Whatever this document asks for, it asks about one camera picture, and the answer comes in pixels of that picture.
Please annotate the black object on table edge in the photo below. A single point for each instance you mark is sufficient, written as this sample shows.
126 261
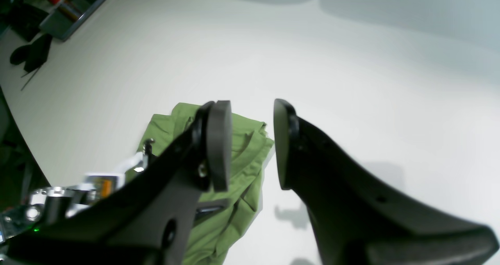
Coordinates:
34 55

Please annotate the grey tray with items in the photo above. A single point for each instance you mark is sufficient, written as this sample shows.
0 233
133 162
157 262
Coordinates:
68 16

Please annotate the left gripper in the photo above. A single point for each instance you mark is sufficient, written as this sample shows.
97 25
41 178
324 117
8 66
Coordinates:
98 186

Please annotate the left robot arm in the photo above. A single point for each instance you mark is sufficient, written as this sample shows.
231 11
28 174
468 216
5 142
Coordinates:
48 205

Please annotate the green T-shirt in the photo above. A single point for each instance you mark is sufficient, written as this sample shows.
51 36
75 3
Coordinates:
201 193

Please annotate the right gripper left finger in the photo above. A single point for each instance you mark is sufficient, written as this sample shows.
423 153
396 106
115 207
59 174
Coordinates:
87 238

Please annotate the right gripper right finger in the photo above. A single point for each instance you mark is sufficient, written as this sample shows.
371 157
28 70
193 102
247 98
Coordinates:
358 219

